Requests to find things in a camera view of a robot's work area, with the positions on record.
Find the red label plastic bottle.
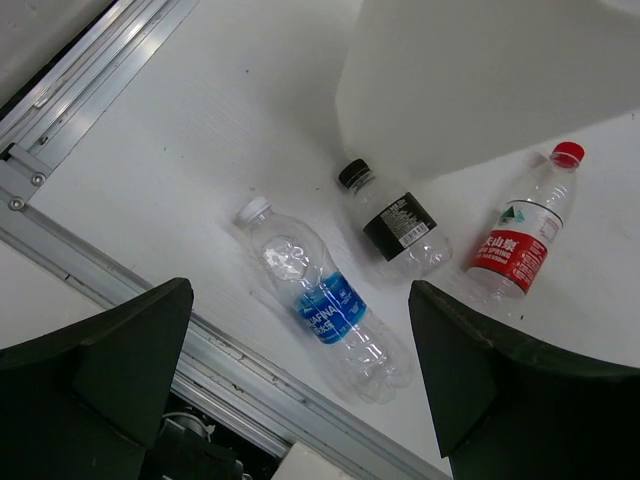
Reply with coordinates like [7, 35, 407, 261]
[466, 141, 585, 300]

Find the white octagonal plastic bin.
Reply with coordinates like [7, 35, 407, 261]
[335, 1, 639, 178]

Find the aluminium left side rail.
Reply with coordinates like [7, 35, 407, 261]
[1, 1, 198, 165]

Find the blue label plastic bottle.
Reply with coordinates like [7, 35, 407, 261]
[236, 197, 415, 404]

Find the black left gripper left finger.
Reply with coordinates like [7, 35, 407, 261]
[1, 278, 194, 479]

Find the black label plastic bottle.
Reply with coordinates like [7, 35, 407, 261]
[338, 159, 453, 281]

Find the aluminium front frame rail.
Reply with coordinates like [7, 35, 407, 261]
[1, 144, 446, 479]

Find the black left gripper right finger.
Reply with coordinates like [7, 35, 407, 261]
[409, 281, 639, 479]

